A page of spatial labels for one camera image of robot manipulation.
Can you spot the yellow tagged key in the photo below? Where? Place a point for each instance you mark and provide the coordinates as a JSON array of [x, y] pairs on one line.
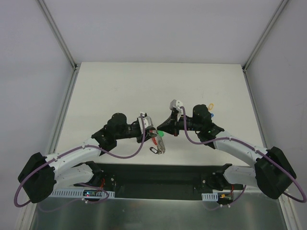
[[210, 106]]

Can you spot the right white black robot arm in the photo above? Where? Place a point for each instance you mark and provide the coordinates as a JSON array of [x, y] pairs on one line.
[[267, 169]]

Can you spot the left white cable duct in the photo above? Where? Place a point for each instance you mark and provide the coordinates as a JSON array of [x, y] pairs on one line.
[[81, 193]]

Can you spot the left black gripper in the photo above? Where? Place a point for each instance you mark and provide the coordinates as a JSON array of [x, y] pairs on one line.
[[140, 133]]

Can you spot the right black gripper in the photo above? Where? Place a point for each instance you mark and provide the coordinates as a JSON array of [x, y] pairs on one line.
[[175, 125]]

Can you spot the right aluminium frame post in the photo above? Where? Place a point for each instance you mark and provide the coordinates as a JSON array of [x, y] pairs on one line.
[[265, 33]]

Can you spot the red handled metal keyring holder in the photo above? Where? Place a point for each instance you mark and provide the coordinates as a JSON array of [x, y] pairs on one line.
[[159, 147]]

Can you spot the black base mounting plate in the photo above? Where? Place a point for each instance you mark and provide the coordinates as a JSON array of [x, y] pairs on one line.
[[166, 182]]

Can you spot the white cable duct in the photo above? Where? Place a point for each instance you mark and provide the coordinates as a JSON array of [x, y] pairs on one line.
[[81, 193], [210, 197]]

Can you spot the aluminium frame post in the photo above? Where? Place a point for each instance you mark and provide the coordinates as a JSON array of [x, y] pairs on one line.
[[56, 32], [265, 33]]

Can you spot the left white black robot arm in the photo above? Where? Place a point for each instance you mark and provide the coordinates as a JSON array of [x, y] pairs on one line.
[[43, 174]]

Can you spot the left aluminium frame post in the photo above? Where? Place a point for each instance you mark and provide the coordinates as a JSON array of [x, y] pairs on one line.
[[56, 32]]

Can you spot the green tagged key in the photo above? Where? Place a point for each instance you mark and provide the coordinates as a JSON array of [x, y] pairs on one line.
[[160, 133]]

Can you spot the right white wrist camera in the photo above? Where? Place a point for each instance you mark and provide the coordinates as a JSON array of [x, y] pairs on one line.
[[175, 104]]

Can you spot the right white cable duct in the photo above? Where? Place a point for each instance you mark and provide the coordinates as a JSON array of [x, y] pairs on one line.
[[210, 197]]

